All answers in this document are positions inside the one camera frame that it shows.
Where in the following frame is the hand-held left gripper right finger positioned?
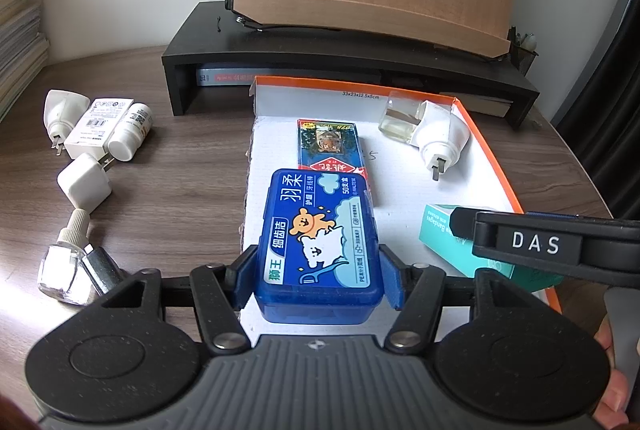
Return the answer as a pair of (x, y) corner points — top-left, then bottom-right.
(377, 244), (537, 357)

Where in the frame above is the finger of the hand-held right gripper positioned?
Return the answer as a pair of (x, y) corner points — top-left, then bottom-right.
(447, 206), (482, 242)

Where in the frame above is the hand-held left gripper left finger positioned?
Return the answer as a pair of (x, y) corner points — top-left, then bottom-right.
(100, 244), (262, 357)

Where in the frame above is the green bandage box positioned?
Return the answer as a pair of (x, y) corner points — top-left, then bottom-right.
(419, 204), (563, 293)

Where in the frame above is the blue floss pick box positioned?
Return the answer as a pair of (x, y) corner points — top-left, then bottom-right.
(253, 169), (385, 324)

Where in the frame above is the white heater with liquid bottle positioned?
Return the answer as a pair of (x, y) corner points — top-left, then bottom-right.
(379, 94), (471, 181)

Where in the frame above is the red and blue card box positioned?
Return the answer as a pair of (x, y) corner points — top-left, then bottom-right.
(297, 120), (371, 191)

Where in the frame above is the white and orange cardboard box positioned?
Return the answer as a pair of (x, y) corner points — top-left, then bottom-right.
(247, 76), (563, 313)

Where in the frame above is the white adapter box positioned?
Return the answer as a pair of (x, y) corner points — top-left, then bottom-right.
(64, 98), (135, 159)

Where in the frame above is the person's right hand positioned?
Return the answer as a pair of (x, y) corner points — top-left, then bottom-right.
(594, 314), (632, 428)

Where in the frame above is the dark curtain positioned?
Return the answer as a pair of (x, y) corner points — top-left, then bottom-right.
(552, 0), (640, 223)

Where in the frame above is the black mesh pen holder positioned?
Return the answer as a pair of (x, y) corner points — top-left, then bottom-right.
(507, 28), (540, 76)

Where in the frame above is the clear glass repellent bottle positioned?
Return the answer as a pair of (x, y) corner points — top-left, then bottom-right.
(37, 209), (93, 306)

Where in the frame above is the white pill bottle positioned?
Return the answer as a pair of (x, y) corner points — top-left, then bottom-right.
(107, 104), (153, 161)

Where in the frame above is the white cube charger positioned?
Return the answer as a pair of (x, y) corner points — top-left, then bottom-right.
(56, 153), (115, 213)

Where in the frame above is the book under stand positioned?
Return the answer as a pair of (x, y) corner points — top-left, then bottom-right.
(197, 69), (261, 88)

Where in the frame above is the black monitor stand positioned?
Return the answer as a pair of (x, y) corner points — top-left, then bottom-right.
(161, 1), (541, 131)

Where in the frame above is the white plug-in repellent heater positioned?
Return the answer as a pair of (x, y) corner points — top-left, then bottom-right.
(44, 89), (92, 156)

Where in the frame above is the stack of papers and booklets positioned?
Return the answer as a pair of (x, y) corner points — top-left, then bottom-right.
(0, 0), (51, 121)

